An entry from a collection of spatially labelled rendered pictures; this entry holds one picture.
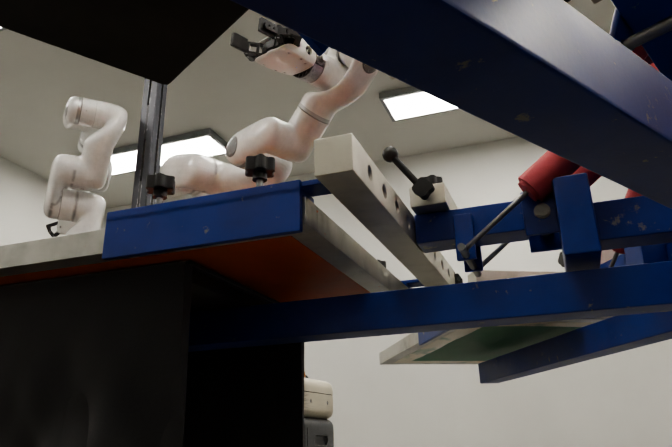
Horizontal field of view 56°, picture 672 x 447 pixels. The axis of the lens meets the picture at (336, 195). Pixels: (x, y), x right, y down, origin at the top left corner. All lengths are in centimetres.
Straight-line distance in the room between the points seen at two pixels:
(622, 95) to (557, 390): 442
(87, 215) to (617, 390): 372
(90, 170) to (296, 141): 78
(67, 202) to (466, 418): 349
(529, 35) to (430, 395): 461
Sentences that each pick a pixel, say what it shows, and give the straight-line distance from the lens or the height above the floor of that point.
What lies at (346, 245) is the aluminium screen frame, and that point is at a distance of 94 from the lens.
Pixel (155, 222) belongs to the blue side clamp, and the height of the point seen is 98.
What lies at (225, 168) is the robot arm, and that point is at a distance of 167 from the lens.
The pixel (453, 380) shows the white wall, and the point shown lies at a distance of 488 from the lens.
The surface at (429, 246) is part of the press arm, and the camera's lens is 105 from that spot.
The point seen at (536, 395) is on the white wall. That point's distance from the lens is 481.
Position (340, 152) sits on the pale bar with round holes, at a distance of 76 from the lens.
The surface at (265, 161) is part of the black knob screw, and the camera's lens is 86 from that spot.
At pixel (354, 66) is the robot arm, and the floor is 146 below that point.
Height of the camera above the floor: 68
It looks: 22 degrees up
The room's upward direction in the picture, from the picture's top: 2 degrees counter-clockwise
